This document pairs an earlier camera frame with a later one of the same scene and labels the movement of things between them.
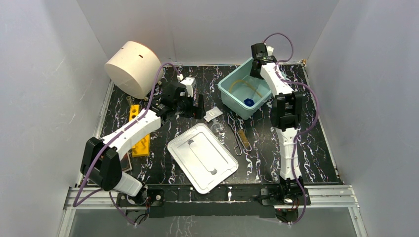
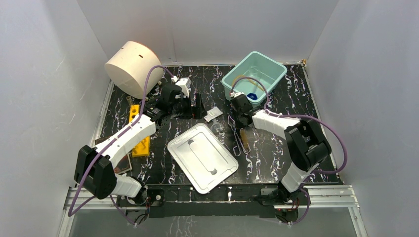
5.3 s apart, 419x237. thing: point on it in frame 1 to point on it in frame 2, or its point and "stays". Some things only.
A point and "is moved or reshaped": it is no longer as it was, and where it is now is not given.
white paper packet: x=212 y=113 stays
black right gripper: x=253 y=73 to x=234 y=113
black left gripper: x=199 y=104 stays
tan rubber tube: x=246 y=82 is moved or reshaped
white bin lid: x=202 y=157 stays
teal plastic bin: x=243 y=93 stays
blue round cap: x=249 y=101 is moved or reshaped
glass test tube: x=128 y=98 stays
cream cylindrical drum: x=134 y=67 stays
